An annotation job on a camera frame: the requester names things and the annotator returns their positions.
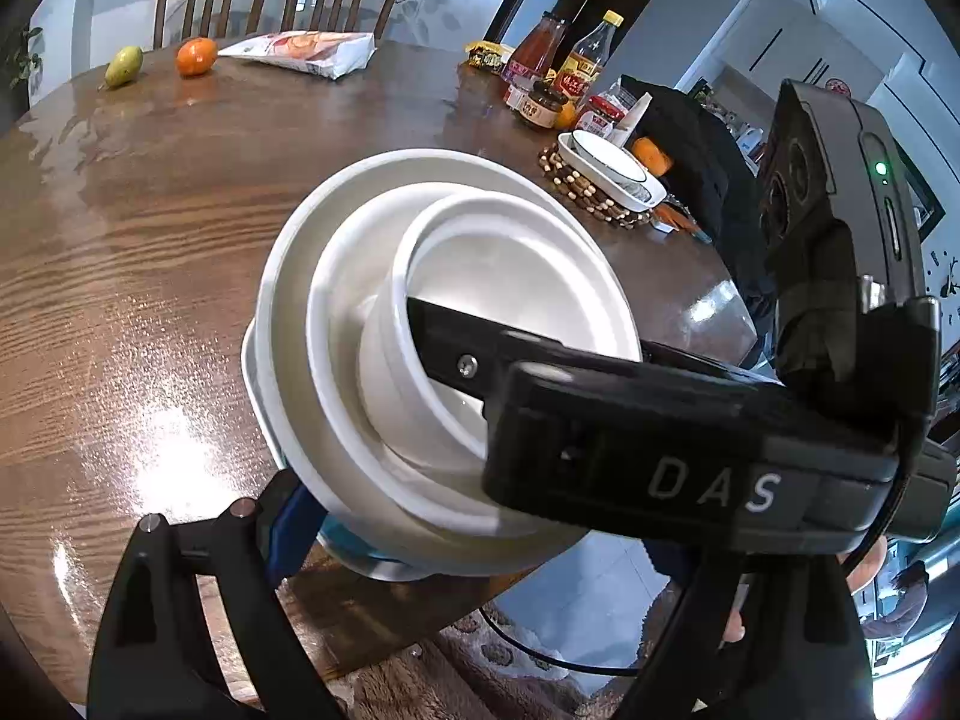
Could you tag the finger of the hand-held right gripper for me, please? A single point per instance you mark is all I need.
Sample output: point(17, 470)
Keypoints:
point(712, 367)
point(457, 349)

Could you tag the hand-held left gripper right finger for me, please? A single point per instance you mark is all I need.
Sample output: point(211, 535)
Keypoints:
point(701, 600)

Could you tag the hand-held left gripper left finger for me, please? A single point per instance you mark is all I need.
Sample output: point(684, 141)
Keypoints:
point(289, 532)

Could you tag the plain blue plate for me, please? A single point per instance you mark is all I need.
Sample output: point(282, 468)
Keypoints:
point(349, 542)

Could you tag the small straight-sided white bowl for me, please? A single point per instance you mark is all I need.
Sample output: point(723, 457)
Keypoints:
point(487, 270)

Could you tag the medium white bowl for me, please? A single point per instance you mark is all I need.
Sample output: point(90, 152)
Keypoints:
point(337, 360)

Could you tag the large blue patterned square plate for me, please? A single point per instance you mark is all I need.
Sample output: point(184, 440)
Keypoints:
point(251, 382)

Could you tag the large white bowl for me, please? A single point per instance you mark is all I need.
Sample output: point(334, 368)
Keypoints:
point(289, 330)

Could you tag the person's right hand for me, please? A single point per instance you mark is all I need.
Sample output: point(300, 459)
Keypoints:
point(733, 626)

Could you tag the white rectangular dish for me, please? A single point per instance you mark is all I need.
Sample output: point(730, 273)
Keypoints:
point(637, 199)

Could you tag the wooden bead trivet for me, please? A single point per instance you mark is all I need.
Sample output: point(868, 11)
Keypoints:
point(577, 191)

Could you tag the black jacket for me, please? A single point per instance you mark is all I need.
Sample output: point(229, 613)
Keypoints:
point(705, 165)

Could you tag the large orange fruit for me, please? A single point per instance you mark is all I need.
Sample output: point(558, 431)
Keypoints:
point(652, 157)

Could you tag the brown paw print fleece cloth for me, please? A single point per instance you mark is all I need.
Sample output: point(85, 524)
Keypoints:
point(465, 675)

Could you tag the black-rimmed white bowl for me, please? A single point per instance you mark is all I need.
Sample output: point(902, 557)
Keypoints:
point(607, 159)

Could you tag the brown sauce jar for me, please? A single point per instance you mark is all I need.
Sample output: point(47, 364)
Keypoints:
point(544, 109)

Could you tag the small orange fruit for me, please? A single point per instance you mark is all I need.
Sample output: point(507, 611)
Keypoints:
point(568, 117)

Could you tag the white squeeze bottle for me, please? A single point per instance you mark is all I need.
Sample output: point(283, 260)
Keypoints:
point(634, 120)

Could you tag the red-lidded jar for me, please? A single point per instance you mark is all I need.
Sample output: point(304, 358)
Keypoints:
point(600, 118)

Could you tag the yellow black snack pack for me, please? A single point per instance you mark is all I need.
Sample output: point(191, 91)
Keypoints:
point(487, 56)

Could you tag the red sauce bottle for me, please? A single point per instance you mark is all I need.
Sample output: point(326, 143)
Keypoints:
point(536, 52)

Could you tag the yellow-capped vinegar bottle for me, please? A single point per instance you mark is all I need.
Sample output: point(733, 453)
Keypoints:
point(589, 64)

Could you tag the white pink food packet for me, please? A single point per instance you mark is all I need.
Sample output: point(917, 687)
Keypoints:
point(307, 52)

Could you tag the orange tangerine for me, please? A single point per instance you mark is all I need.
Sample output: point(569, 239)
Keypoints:
point(196, 58)

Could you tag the green pear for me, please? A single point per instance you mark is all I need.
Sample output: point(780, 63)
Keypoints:
point(124, 67)

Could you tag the long green hanging vine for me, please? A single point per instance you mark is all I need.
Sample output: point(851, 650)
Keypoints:
point(26, 60)

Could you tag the white wall cabinets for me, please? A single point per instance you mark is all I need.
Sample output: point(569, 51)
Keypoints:
point(817, 30)

